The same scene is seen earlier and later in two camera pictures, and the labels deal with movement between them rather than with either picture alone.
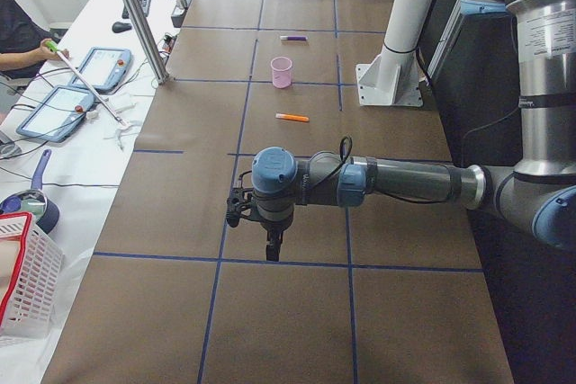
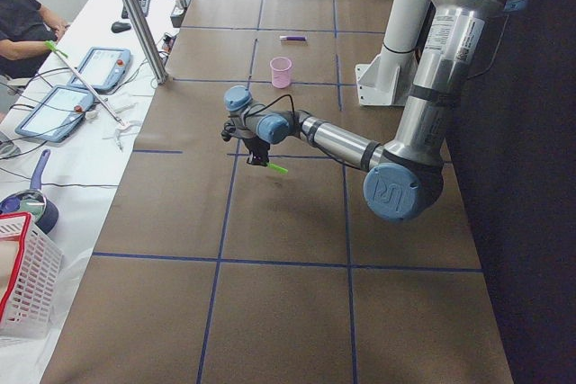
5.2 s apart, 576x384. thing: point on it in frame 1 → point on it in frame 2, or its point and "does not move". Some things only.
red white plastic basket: [31, 266] does not move
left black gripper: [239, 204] → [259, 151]
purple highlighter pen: [293, 38] does not move
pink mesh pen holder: [282, 71] does not move
